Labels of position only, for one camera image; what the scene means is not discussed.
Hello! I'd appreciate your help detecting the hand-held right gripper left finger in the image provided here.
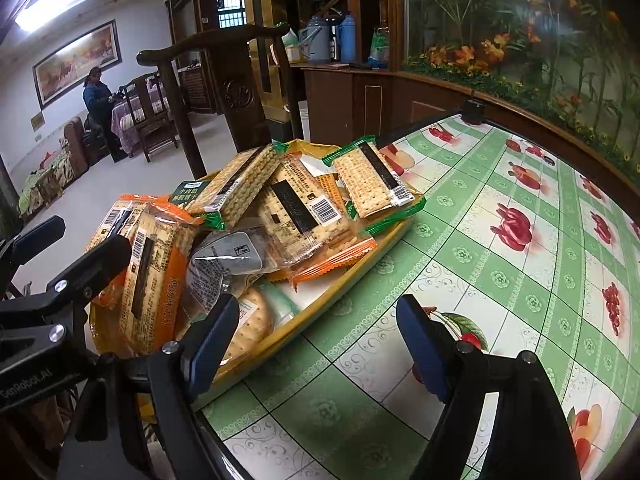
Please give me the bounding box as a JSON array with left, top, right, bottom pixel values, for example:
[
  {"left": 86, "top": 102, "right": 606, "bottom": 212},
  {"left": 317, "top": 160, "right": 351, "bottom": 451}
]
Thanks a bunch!
[{"left": 56, "top": 293, "right": 251, "bottom": 480}]

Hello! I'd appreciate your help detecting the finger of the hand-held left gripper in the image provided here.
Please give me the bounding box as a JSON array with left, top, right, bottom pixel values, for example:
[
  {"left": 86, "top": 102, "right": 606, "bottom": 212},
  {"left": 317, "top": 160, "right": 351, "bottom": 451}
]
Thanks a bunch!
[
  {"left": 46, "top": 235, "right": 132, "bottom": 311},
  {"left": 0, "top": 215, "right": 67, "bottom": 281}
]

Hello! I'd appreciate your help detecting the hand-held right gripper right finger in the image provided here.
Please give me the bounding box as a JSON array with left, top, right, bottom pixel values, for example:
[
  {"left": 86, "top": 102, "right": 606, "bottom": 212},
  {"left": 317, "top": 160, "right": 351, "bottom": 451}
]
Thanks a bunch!
[{"left": 396, "top": 293, "right": 584, "bottom": 480}]

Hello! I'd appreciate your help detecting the clear orange-edged cracker packet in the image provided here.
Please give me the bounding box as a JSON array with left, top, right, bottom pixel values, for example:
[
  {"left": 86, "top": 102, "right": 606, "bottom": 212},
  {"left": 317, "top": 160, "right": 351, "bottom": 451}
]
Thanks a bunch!
[{"left": 84, "top": 196, "right": 151, "bottom": 261}]

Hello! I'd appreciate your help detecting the round cracker green packet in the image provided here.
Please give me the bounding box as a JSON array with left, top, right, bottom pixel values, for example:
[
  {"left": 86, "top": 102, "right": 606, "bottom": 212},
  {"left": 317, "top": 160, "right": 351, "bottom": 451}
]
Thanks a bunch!
[{"left": 217, "top": 285, "right": 303, "bottom": 368}]

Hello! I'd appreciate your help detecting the orange cracker packet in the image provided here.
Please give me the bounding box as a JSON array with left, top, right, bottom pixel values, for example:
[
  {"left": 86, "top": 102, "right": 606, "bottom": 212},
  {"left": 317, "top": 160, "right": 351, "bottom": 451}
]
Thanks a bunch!
[{"left": 92, "top": 200, "right": 203, "bottom": 358}]

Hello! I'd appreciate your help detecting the yellow tray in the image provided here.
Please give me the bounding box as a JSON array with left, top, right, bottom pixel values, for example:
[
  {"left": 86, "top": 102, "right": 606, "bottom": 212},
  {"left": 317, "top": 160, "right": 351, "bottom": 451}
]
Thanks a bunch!
[{"left": 89, "top": 137, "right": 416, "bottom": 401}]

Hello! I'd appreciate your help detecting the grey snack packet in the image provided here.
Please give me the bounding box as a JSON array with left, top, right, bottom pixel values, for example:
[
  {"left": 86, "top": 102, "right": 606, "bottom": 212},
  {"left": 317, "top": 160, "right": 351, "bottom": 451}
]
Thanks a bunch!
[{"left": 186, "top": 226, "right": 280, "bottom": 321}]

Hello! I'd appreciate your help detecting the orange zigzag-edged packet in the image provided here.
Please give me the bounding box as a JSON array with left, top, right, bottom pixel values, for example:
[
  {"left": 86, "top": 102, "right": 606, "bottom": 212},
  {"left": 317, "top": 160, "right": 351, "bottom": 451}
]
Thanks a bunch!
[{"left": 267, "top": 237, "right": 379, "bottom": 290}]

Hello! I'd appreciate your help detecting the orange-edged barcode cracker packet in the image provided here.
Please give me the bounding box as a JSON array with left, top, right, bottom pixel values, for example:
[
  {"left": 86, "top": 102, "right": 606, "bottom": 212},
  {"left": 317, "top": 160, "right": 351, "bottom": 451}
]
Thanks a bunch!
[{"left": 250, "top": 157, "right": 378, "bottom": 281}]

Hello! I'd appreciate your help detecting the long green cracker packet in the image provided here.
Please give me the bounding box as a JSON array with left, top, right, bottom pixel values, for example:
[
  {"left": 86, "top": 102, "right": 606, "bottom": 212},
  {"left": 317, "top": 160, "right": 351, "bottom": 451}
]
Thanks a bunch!
[{"left": 171, "top": 142, "right": 292, "bottom": 229}]

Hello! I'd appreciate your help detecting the square green cracker packet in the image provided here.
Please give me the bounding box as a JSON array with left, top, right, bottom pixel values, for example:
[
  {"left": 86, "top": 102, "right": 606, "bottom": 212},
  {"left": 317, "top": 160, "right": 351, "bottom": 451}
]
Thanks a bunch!
[{"left": 321, "top": 135, "right": 427, "bottom": 221}]

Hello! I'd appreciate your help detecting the orange printed snack packet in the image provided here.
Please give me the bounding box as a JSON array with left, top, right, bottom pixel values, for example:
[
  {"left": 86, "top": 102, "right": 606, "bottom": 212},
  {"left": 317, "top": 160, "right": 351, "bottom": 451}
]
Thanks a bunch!
[{"left": 285, "top": 139, "right": 351, "bottom": 201}]

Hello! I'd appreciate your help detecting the bench with green cloth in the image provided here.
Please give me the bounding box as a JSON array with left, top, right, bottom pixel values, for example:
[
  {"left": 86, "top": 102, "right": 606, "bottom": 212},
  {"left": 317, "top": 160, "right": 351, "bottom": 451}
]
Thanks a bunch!
[{"left": 17, "top": 152, "right": 76, "bottom": 218}]

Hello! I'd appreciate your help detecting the green fruit-print tablecloth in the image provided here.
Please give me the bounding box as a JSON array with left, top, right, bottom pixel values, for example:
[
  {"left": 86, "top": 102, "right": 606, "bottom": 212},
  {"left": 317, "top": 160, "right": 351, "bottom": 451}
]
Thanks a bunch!
[{"left": 200, "top": 112, "right": 640, "bottom": 480}]

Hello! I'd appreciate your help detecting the brown armchair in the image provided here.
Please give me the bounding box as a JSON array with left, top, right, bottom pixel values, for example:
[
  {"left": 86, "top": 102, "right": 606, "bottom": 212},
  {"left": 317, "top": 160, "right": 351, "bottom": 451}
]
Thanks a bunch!
[{"left": 62, "top": 116, "right": 108, "bottom": 173}]

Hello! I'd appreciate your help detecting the purple tablecloth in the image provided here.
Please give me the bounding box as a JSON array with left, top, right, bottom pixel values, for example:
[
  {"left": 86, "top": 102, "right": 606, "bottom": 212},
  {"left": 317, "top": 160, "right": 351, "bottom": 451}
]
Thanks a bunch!
[{"left": 110, "top": 82, "right": 168, "bottom": 156}]

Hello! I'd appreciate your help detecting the brown wooden dining chair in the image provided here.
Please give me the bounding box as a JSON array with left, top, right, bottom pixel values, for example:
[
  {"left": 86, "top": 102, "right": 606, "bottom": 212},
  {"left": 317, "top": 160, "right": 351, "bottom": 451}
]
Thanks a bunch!
[{"left": 122, "top": 72, "right": 181, "bottom": 163}]

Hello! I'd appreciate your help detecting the dark carved wooden chair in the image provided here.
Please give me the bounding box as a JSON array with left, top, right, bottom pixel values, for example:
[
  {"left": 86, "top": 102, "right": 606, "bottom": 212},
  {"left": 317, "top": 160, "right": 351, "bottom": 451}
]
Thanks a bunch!
[{"left": 136, "top": 24, "right": 306, "bottom": 181}]

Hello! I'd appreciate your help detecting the ceiling light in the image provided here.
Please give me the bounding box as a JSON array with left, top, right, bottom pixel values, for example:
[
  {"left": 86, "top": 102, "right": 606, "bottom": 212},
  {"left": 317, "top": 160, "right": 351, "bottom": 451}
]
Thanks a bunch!
[{"left": 14, "top": 0, "right": 88, "bottom": 31}]

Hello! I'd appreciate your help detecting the small black device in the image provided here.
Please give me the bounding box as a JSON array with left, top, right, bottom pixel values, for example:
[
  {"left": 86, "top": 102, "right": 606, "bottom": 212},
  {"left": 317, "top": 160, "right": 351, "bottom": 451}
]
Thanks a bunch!
[{"left": 460, "top": 97, "right": 487, "bottom": 126}]

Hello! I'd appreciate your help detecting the green white box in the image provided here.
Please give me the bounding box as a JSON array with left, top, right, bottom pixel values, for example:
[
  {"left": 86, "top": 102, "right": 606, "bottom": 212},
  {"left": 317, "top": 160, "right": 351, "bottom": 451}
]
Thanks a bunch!
[{"left": 280, "top": 30, "right": 306, "bottom": 63}]

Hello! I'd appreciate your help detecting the green labelled bottle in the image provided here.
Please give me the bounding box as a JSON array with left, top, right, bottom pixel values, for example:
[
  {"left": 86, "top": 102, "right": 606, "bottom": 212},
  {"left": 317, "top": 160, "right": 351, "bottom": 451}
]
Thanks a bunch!
[{"left": 369, "top": 22, "right": 392, "bottom": 68}]

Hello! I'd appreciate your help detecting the grey-blue kettle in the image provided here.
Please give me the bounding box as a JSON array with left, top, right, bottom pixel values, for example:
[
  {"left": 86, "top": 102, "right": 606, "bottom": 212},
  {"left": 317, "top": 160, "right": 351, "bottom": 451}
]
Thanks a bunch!
[{"left": 299, "top": 15, "right": 337, "bottom": 63}]

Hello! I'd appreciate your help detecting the blue thermos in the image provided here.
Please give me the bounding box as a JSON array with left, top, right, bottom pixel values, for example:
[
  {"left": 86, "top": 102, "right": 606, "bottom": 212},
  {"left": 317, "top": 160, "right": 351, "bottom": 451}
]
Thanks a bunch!
[{"left": 336, "top": 12, "right": 358, "bottom": 63}]

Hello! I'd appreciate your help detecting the framed wall painting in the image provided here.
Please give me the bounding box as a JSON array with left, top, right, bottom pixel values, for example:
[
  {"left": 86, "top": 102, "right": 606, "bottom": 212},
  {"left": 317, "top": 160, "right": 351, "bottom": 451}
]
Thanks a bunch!
[{"left": 32, "top": 19, "right": 123, "bottom": 110}]

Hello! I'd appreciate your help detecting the brown wooden wall cabinet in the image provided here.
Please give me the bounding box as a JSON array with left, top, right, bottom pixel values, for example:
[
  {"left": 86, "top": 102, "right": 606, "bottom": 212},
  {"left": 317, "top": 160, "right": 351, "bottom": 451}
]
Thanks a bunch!
[{"left": 290, "top": 0, "right": 640, "bottom": 191}]

